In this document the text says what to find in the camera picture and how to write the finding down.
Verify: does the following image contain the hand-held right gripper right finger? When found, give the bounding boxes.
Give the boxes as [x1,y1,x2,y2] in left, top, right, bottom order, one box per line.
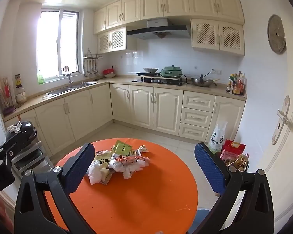
[194,142,275,234]

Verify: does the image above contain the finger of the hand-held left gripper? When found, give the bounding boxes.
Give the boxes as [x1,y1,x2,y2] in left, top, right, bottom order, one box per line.
[0,131,31,168]

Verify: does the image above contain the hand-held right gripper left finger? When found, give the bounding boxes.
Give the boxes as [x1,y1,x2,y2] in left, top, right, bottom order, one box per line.
[14,142,96,234]

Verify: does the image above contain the printed drink carton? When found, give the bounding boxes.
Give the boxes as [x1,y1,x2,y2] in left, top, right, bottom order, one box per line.
[93,153,115,185]

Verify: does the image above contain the green snack packet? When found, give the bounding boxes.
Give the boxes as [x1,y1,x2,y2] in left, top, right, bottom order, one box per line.
[112,140,133,158]

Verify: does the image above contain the blue plastic bin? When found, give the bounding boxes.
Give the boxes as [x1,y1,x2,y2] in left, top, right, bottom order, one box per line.
[187,209,212,228]

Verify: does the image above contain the white crumpled tissue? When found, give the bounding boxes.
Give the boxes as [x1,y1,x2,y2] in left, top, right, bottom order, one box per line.
[113,162,149,179]
[88,160,105,186]
[6,123,23,134]

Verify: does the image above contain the black glossy cooker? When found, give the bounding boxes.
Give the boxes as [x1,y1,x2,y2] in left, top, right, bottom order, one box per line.
[19,120,38,142]

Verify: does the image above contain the steel rack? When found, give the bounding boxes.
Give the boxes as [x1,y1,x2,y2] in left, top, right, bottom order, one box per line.
[11,140,53,178]

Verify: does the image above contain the white rice bag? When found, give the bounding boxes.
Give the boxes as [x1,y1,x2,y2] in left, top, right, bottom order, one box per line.
[207,121,228,154]

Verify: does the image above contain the red rice bag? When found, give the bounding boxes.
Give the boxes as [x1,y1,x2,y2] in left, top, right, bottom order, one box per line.
[220,139,246,161]

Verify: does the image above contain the cream cabinet drawer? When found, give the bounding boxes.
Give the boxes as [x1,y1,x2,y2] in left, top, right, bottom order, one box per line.
[180,107,213,128]
[178,123,210,142]
[182,91,216,113]

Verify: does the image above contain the holder with wooden utensils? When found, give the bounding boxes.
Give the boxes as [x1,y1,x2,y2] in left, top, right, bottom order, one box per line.
[0,74,15,116]

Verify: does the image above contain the large labelled glass jar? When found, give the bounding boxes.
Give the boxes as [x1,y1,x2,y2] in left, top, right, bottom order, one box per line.
[15,74,27,106]

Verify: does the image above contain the red striped plastic wrapper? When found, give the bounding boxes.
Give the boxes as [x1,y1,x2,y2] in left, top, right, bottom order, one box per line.
[109,153,151,170]

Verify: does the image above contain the beige crumpled wrapper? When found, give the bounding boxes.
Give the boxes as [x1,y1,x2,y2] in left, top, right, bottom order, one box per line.
[130,145,148,156]

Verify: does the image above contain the steel kitchen sink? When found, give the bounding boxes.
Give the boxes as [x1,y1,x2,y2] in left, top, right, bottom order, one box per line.
[46,81,98,96]

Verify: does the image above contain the white panelled door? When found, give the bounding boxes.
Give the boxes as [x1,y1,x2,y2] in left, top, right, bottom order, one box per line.
[261,0,293,227]

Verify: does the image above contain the steel faucet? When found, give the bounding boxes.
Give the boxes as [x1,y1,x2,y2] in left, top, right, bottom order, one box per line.
[63,66,75,89]

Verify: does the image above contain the steel wok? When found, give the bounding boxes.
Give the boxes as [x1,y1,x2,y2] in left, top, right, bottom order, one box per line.
[191,74,221,88]

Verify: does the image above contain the cluster of condiment bottles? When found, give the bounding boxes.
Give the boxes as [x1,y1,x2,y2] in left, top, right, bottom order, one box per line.
[226,71,246,96]

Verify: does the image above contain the cream lower kitchen cabinets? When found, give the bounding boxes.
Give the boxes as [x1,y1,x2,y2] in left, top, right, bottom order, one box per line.
[4,83,247,166]

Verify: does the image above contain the cream kitchen cabinets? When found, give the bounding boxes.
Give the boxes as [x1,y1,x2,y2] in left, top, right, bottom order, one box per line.
[4,83,247,166]
[93,0,245,35]

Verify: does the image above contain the black gas stove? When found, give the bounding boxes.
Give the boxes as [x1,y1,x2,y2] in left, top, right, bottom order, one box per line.
[131,77,187,86]

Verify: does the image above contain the row of hanging kitchen utensils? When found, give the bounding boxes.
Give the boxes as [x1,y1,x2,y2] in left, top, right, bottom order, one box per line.
[84,58,100,77]

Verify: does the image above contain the green electric cooking pot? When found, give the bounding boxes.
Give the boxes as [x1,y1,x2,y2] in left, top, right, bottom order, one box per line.
[160,65,182,78]

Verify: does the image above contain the kitchen window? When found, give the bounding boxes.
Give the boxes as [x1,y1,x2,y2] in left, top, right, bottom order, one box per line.
[37,8,82,84]

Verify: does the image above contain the metal utensil rack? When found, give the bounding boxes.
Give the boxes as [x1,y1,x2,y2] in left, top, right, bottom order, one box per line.
[83,48,103,60]

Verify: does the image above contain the cream lattice door cabinet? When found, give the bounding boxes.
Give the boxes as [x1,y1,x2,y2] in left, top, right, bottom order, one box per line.
[190,18,245,56]
[97,26,137,54]

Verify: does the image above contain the black range hood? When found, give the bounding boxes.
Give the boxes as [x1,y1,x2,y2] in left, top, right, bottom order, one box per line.
[126,18,191,40]

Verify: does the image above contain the cream upper kitchen cabinets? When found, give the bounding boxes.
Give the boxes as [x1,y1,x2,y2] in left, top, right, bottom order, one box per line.
[93,0,245,35]

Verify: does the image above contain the ornate white door handle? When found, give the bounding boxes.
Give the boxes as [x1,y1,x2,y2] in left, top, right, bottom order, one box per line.
[271,95,293,145]

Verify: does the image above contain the round grey wall disc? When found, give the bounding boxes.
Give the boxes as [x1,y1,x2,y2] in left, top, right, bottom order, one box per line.
[267,14,287,54]

